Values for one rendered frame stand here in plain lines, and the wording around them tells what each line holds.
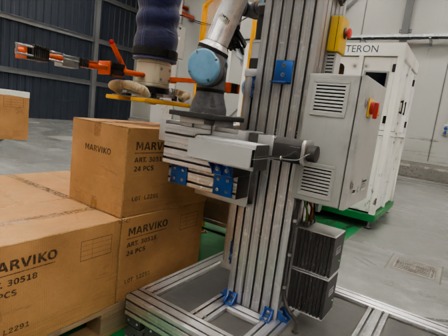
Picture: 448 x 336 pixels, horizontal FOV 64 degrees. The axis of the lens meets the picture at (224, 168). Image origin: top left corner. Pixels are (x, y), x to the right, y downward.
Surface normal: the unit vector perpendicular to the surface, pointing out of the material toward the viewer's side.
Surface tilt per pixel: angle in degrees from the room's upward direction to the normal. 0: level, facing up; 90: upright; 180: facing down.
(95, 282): 90
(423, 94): 90
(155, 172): 90
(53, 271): 90
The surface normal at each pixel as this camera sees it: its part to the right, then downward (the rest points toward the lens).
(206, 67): -0.19, 0.25
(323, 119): -0.56, 0.06
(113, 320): 0.82, 0.18
